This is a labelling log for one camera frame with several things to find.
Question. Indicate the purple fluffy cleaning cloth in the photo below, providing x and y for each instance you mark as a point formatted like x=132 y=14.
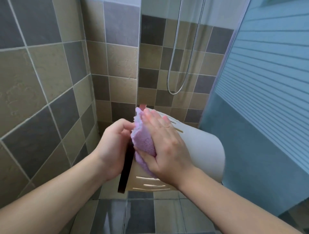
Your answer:
x=143 y=142

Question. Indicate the person's left forearm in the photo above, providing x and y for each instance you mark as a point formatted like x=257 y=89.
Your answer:
x=55 y=195

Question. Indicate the person's left hand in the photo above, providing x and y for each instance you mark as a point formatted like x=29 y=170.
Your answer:
x=112 y=149

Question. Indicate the person's right hand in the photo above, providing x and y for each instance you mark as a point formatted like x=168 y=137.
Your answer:
x=169 y=154

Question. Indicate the person's right thumb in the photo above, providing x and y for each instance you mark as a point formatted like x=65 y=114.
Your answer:
x=144 y=154

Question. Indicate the person's right forearm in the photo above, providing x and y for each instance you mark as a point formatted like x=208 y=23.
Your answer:
x=224 y=209

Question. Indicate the person's left thumb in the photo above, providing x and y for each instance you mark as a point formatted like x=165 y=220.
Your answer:
x=125 y=123

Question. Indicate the white plastic bin with dark rim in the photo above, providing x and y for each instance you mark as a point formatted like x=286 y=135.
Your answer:
x=205 y=151

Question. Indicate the frosted striped glass shower door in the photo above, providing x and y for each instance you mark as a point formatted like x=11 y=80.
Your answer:
x=260 y=101

